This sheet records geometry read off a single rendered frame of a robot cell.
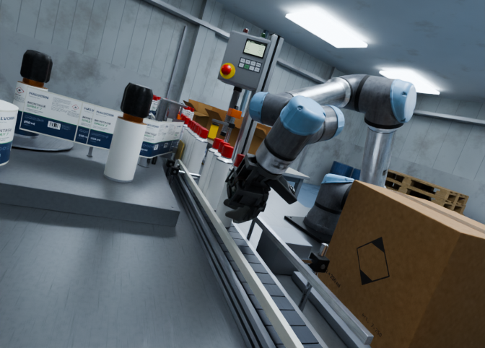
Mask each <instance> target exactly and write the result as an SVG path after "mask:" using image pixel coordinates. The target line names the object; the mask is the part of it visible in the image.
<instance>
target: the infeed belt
mask: <svg viewBox="0 0 485 348"><path fill-rule="evenodd" d="M180 175H181V177H182V179H183V180H184V182H185V184H186V186H187V187H188V190H189V191H190V193H191V195H192V197H193V199H194V200H195V202H196V204H197V206H198V207H199V209H200V211H201V213H202V215H203V216H204V219H205V220H206V222H207V224H208V226H209V227H210V229H211V231H212V232H213V234H214V237H215V238H216V240H217V242H218V244H219V246H220V247H221V249H222V251H223V253H224V254H225V256H226V258H227V260H228V261H229V263H230V266H231V267H232V269H233V271H234V273H235V274H236V276H237V278H238V279H239V281H240V283H241V285H242V287H243V289H244V290H245V292H246V294H247V296H248V298H249V299H250V301H251V303H252V305H253V307H254V308H255V311H256V313H257V314H258V316H259V318H260V319H261V321H262V323H263V325H264V326H265V328H266V330H267V332H268V334H269V336H270V337H271V339H272V341H273V343H274V345H275V346H276V348H286V347H285V346H284V344H283V342H282V341H281V339H280V338H279V335H278V334H277V332H276V330H275V329H274V327H273V326H272V324H271V322H270V320H269V319H268V317H267V315H266V314H265V312H264V310H263V308H262V307H261V305H260V303H259V302H258V300H257V298H256V297H255V295H254V293H253V291H252V289H251V288H250V286H249V285H248V283H247V281H246V280H245V277H244V276H243V274H242V273H241V271H240V269H239V268H238V266H237V264H236V263H235V261H234V259H233V257H232V256H231V254H230V252H229V251H228V249H227V247H226V245H225V244H224V242H223V240H222V239H221V237H220V236H219V233H218V232H217V230H216V228H215V227H214V225H213V224H212V222H211V220H210V219H209V216H208V215H207V213H206V212H205V210H204V208H203V207H202V205H201V203H200V201H199V200H198V198H197V196H196V195H195V193H194V192H193V189H192V188H191V186H190V184H189V183H188V181H187V180H186V178H185V176H184V174H180ZM226 230H227V231H228V233H229V234H230V236H231V237H232V239H233V240H234V242H235V243H236V245H237V247H238V248H239V249H240V251H241V252H242V254H243V255H244V257H245V259H246V260H247V262H248V263H249V264H250V266H251V268H252V269H253V271H254V272H255V274H256V275H257V277H258V278H259V280H260V281H261V283H262V285H263V286H264V287H265V289H266V291H267V292H268V294H269V295H270V296H271V298H272V300H273V301H274V303H275V304H276V306H277V308H278V309H279V310H280V312H281V314H282V315H283V316H284V318H285V319H286V321H287V323H288V324H289V326H290V327H291V329H292V330H293V332H294V333H295V335H296V336H297V338H298V339H299V341H300V342H301V344H302V345H303V347H304V348H323V347H322V346H321V345H320V344H319V342H318V340H317V339H316V338H315V336H314V335H313V333H312V332H311V330H309V328H308V327H307V326H306V324H305V322H304V321H303V320H302V318H301V317H300V315H299V314H298V313H297V311H296V310H295V309H294V307H293V306H292V304H291V303H290V301H288V299H287V298H286V297H285V295H284V293H283V292H282V291H281V290H280V288H279V286H278V285H277V284H276V283H275V281H274V280H273V278H272V277H271V275H270V274H269V273H268V272H267V270H266V269H265V267H264V266H263V264H262V263H261V262H260V261H259V259H258V257H257V256H256V255H255V254H254V252H253V251H252V249H251V248H250V246H249V245H248V244H247V243H246V241H245V240H244V238H243V237H242V235H241V234H240V233H239V232H238V230H237V229H236V227H235V226H234V225H233V223H231V226H230V228H229V229H226Z"/></svg>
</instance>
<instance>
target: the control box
mask: <svg viewBox="0 0 485 348"><path fill-rule="evenodd" d="M247 38H249V39H251V40H257V41H260V42H262V43H268V45H267V47H266V52H265V54H264V57H263V58H258V57H255V56H250V55H247V54H244V53H243V49H244V47H245V42H246V40H247ZM270 44H271V41H270V40H267V39H264V38H259V37H256V36H253V35H248V34H245V33H242V32H237V31H234V30H232V31H231V33H230V37H229V40H228V43H227V47H226V51H225V53H224V58H223V60H222V65H221V68H222V66H223V65H225V64H227V65H229V66H230V67H231V72H230V74H228V75H224V74H223V73H222V71H221V68H220V70H219V75H218V78H217V79H218V80H220V81H221V82H224V83H225V84H230V85H232V86H236V87H239V88H242V89H244V90H249V91H251V92H252V90H254V91H255V90H256V89H257V86H258V83H259V79H260V77H261V73H262V71H263V66H264V64H265V61H266V57H267V54H268V50H269V48H270ZM240 57H243V58H247V59H250V60H253V61H257V62H261V63H262V67H261V70H260V73H256V72H254V71H249V70H246V69H241V68H239V67H238V64H239V61H240Z"/></svg>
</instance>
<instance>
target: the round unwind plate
mask: <svg viewBox="0 0 485 348"><path fill-rule="evenodd" d="M12 146H13V147H21V148H26V149H39V150H65V149H70V148H72V147H73V146H74V144H73V142H69V141H66V140H63V139H57V138H54V137H51V136H45V135H42V134H39V137H38V138H36V139H29V138H23V137H19V136H13V141H12Z"/></svg>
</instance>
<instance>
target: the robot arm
mask: <svg viewBox="0 0 485 348"><path fill-rule="evenodd" d="M415 105H416V88H415V86H414V84H413V83H411V82H407V81H403V80H401V79H391V78H386V77H377V76H372V75H368V74H352V75H346V76H342V77H335V78H332V79H329V80H328V81H327V82H326V83H324V84H318V85H315V86H311V87H305V88H302V89H298V90H292V91H288V92H282V93H279V94H270V92H258V93H256V94H255V95H254V96H253V97H252V99H251V101H250V104H249V114H250V117H251V118H252V119H253V120H254V121H257V122H259V123H261V124H263V125H264V124H265V125H268V126H272V128H271V130H270V131H269V133H268V134H267V136H266V137H265V139H264V140H263V141H262V143H261V145H260V147H259V148H258V149H257V151H256V153H255V155H252V154H249V153H246V155H245V156H244V158H243V159H242V162H241V163H240V164H239V166H238V167H235V166H234V167H233V169H232V170H231V172H230V174H229V175H228V177H227V179H226V181H225V182H226V183H227V196H228V199H225V200H224V202H223V203H224V205H225V206H228V207H229V208H231V209H234V210H232V211H228V212H226V213H225V216H226V217H229V218H231V219H232V221H233V223H236V224H240V223H244V222H247V221H251V220H252V219H255V218H256V217H257V216H258V215H259V214H260V212H261V210H262V209H263V206H264V205H265V204H266V202H267V201H268V195H269V191H270V190H271V188H272V189H274V190H275V192H277V193H278V195H280V197H282V198H283V200H285V202H286V203H288V204H293V203H294V202H296V201H297V197H296V193H295V189H294V187H293V186H291V185H290V184H289V182H288V181H287V180H286V179H285V178H284V177H283V176H282V174H283V173H285V172H286V171H287V169H288V168H289V166H290V165H291V164H292V163H293V162H294V160H295V159H296V158H297V156H298V155H299V154H300V152H301V151H302V150H303V149H304V148H305V146H306V145H308V144H313V143H316V142H321V141H327V140H330V139H332V138H333V137H335V136H338V135H339V134H340V133H341V131H342V130H343V127H344V115H343V113H342V112H341V111H340V110H339V108H345V109H349V110H354V111H356V112H360V113H364V122H365V123H366V124H367V125H368V128H367V137H366V142H365V146H364V154H363V160H362V168H361V173H360V177H359V181H362V182H365V183H369V184H372V185H375V186H379V187H382V188H386V187H385V180H386V177H387V173H388V167H389V164H390V158H391V154H392V151H393V145H394V141H395V137H396V132H397V129H399V128H401V127H402V126H403V124H404V123H407V122H408V121H409V120H410V119H411V117H412V115H413V113H414V108H415ZM232 172H234V173H233V175H232V176H231V174H232ZM230 176H231V177H230ZM353 182H354V179H353V178H347V177H344V176H341V175H334V174H326V175H325V176H324V179H323V182H322V183H321V186H320V189H319V192H318V195H317V198H316V200H315V203H314V205H313V207H312V208H311V210H310V211H309V212H308V213H307V214H306V216H305V218H304V221H303V222H304V223H305V224H306V225H307V226H308V227H310V228H312V229H314V230H316V231H318V232H321V233H323V234H326V235H330V236H333V233H334V230H335V229H336V225H337V223H338V220H339V217H340V215H341V212H342V210H343V208H344V204H345V202H346V199H347V196H348V195H349V192H350V189H351V186H352V183H353Z"/></svg>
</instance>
